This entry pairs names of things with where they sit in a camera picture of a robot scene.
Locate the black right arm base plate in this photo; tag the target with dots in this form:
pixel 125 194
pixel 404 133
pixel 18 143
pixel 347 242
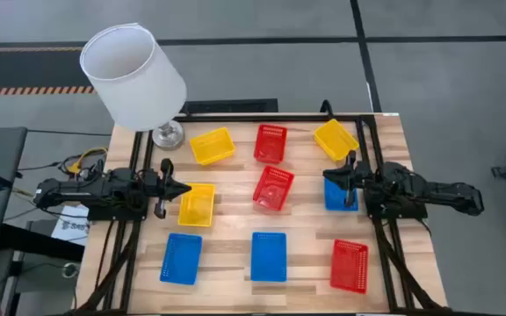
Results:
pixel 398 213

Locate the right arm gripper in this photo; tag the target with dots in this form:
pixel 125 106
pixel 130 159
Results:
pixel 358 180

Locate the white printed paper sheet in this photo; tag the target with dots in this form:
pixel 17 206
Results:
pixel 70 228

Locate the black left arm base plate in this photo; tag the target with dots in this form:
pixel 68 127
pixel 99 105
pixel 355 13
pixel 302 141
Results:
pixel 117 215

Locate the black aluminium table frame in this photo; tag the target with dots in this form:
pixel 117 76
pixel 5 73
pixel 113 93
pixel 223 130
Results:
pixel 279 118

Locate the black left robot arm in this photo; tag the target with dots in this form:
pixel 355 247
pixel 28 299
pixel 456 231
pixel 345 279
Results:
pixel 81 191

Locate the blue plastic basket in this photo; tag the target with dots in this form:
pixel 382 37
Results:
pixel 334 199
pixel 268 256
pixel 181 259

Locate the black rectangular bar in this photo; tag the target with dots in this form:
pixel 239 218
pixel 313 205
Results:
pixel 231 106

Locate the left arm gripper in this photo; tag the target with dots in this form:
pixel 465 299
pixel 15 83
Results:
pixel 158 186

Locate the red plastic basket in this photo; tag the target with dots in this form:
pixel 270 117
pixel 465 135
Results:
pixel 270 143
pixel 349 265
pixel 273 188

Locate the black desk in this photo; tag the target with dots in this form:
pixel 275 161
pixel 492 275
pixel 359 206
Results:
pixel 38 243

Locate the grey tape roll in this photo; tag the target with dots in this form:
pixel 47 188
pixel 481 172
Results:
pixel 64 270

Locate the silver lamp base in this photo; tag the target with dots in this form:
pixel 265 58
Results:
pixel 169 136

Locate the yellow plastic basket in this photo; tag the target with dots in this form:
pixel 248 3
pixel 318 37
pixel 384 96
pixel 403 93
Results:
pixel 197 206
pixel 212 145
pixel 334 138

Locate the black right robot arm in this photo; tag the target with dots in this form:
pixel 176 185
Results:
pixel 433 193

